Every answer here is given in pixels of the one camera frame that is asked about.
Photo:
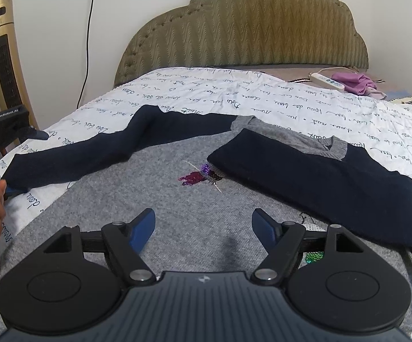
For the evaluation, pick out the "olive padded headboard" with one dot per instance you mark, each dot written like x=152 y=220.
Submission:
x=245 y=25

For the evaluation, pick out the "grey and navy sweater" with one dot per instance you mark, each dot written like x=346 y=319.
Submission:
x=199 y=221

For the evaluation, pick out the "white power strip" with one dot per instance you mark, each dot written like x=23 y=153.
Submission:
x=327 y=80

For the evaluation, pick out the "gold tower fan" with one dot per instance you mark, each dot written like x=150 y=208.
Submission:
x=6 y=64

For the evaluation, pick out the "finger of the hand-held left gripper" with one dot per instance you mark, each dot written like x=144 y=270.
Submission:
x=39 y=134
x=13 y=191

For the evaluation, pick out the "white script-printed bed sheet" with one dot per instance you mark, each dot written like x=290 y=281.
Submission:
x=227 y=92

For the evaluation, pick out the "purple cloth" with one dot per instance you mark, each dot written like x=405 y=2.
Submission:
x=353 y=82

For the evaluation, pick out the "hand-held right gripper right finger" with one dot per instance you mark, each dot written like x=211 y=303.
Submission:
x=265 y=228

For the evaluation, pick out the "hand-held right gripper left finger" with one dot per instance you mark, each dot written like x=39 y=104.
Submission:
x=142 y=228

